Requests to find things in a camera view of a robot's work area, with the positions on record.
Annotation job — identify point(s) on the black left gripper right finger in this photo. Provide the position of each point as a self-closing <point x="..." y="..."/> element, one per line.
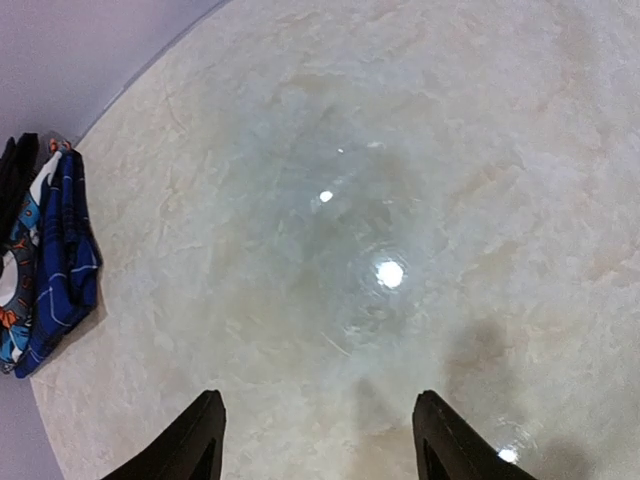
<point x="447" y="447"/>

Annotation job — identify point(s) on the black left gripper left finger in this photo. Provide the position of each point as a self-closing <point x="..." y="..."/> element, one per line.
<point x="191" y="447"/>

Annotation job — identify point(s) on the black trousers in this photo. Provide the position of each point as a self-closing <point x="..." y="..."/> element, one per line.
<point x="17" y="164"/>

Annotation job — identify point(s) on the colourful patterned folded shorts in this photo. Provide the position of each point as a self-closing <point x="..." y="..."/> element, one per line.
<point x="19" y="263"/>

